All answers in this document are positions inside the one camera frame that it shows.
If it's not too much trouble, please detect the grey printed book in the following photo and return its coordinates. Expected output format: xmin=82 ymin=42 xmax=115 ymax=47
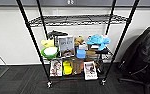
xmin=57 ymin=35 xmax=76 ymax=58

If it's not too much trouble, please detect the green bowl with white filling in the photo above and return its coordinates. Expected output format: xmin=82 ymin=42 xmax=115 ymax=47
xmin=40 ymin=46 xmax=60 ymax=61

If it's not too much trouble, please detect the blue plush toy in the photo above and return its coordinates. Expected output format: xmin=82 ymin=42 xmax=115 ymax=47
xmin=86 ymin=33 xmax=112 ymax=52

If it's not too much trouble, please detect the small brown box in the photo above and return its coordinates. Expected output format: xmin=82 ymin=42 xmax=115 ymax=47
xmin=85 ymin=49 xmax=98 ymax=57

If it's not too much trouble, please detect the light blue cup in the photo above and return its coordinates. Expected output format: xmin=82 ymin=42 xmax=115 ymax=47
xmin=75 ymin=47 xmax=87 ymax=60

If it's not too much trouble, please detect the brown jar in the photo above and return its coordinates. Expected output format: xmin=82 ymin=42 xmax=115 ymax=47
xmin=72 ymin=59 xmax=84 ymax=75

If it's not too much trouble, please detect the black office chair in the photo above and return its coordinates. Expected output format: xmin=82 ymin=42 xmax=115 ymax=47
xmin=117 ymin=26 xmax=150 ymax=94

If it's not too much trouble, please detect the red and white snack box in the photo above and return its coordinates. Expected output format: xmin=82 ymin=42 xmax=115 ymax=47
xmin=49 ymin=59 xmax=64 ymax=78

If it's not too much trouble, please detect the black wire shelf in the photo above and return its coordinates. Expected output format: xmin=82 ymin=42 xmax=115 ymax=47
xmin=15 ymin=0 xmax=141 ymax=90

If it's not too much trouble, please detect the small wall socket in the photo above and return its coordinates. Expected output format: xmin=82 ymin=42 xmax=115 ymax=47
xmin=66 ymin=0 xmax=74 ymax=5

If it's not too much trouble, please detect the brown plush toy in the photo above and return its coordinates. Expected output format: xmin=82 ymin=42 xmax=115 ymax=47
xmin=74 ymin=35 xmax=86 ymax=47

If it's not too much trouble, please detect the yellow bottle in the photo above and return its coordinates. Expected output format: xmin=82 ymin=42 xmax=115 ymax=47
xmin=62 ymin=60 xmax=74 ymax=76

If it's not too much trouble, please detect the black item with strap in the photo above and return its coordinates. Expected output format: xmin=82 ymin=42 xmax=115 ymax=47
xmin=47 ymin=30 xmax=70 ymax=40

